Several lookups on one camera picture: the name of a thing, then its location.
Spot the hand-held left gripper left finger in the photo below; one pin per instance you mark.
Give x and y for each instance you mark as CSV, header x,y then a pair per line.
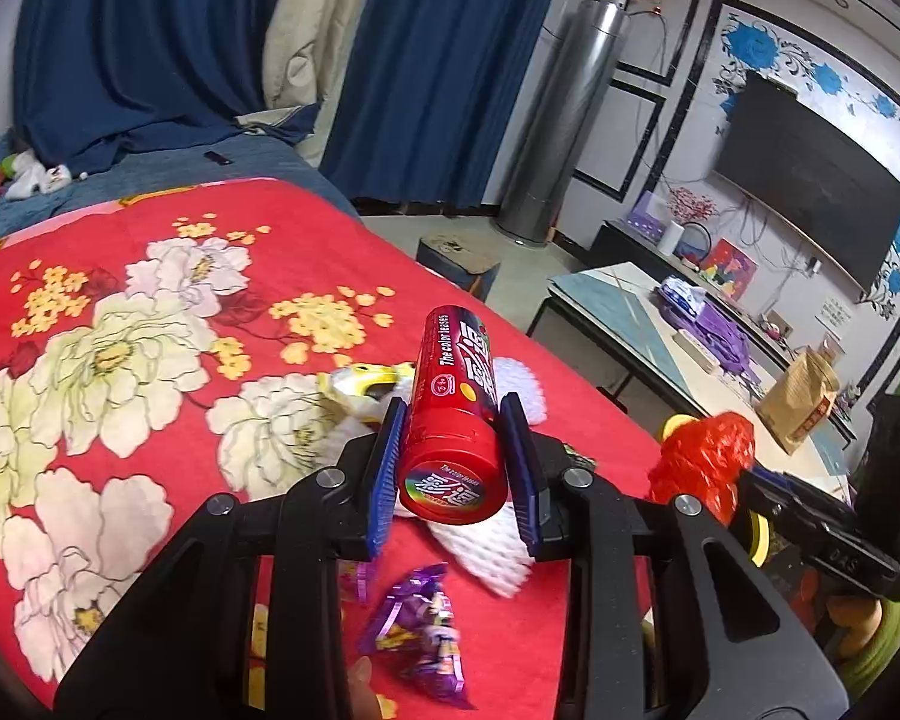
x,y
386,465

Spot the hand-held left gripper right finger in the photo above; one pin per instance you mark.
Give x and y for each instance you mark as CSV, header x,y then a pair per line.
x,y
521,465

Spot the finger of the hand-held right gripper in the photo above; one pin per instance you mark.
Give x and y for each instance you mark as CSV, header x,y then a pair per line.
x,y
802,486
832,540

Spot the red candy tube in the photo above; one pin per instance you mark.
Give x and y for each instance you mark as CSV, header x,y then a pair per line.
x,y
450,405

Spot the white foam fruit net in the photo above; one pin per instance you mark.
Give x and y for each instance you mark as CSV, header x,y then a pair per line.
x,y
487,555

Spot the red plastic bag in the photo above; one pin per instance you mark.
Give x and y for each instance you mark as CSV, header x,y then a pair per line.
x,y
705,457

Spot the person's right hand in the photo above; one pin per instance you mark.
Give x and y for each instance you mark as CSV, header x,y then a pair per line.
x,y
855,619

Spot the person's left hand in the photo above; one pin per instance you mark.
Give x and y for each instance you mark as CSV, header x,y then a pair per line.
x,y
364,690

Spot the brown paper bag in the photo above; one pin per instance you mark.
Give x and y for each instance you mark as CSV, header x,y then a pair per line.
x,y
795,397

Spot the purple candy wrapper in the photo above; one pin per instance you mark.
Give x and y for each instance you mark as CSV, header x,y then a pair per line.
x,y
439,671
401,604

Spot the white paper notice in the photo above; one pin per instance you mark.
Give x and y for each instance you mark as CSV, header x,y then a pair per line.
x,y
834,313

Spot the purple bag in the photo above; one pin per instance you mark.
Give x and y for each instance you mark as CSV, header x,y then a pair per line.
x,y
720,337

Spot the beige power strip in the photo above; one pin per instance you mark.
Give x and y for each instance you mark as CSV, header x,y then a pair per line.
x,y
696,349

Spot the marble coffee table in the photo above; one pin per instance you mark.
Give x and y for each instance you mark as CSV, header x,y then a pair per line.
x,y
615,300

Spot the blue storage stool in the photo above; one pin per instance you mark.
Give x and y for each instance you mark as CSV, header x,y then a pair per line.
x,y
457,262

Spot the white and blue packet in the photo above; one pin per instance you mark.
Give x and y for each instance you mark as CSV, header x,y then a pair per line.
x,y
682,292

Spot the colourful picture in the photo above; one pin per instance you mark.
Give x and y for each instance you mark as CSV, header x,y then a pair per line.
x,y
729,270

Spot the black television stand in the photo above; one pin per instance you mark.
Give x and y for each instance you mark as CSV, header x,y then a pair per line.
x,y
622,240

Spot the white cup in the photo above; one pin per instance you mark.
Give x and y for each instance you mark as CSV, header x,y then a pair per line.
x,y
671,238

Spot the purple box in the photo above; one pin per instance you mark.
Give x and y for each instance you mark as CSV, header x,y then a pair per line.
x,y
643,217

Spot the black television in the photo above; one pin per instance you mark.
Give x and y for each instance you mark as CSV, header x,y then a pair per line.
x,y
810,172

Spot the red floral blanket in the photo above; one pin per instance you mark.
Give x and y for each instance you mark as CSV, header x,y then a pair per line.
x,y
157,240

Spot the silver tower air conditioner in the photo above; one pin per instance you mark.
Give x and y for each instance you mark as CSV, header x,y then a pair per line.
x,y
562,127

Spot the small black remote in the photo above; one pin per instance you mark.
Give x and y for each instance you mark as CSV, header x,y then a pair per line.
x,y
217,158

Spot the blue bedsheet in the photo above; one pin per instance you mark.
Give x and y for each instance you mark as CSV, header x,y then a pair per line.
x,y
157,172

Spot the blue curtain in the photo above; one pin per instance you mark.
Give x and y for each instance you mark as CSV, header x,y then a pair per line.
x,y
135,37
435,67

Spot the beige curtain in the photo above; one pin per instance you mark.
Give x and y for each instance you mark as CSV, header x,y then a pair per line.
x,y
307,30

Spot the white plush toy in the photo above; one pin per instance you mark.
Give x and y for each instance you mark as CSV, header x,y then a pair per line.
x,y
37,176

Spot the round frame ornament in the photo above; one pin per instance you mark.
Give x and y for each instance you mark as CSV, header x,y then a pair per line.
x,y
696,246

